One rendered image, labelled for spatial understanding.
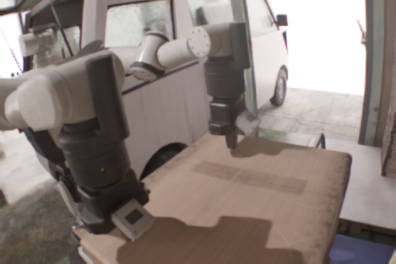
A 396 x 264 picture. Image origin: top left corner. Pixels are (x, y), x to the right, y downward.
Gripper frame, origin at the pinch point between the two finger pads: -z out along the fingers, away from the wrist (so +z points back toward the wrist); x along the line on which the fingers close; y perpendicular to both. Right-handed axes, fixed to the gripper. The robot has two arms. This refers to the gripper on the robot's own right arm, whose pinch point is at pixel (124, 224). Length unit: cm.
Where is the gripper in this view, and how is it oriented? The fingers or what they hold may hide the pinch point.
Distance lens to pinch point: 43.9
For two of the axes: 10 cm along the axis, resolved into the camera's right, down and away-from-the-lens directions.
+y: -8.1, -1.2, 5.8
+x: 5.8, -3.8, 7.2
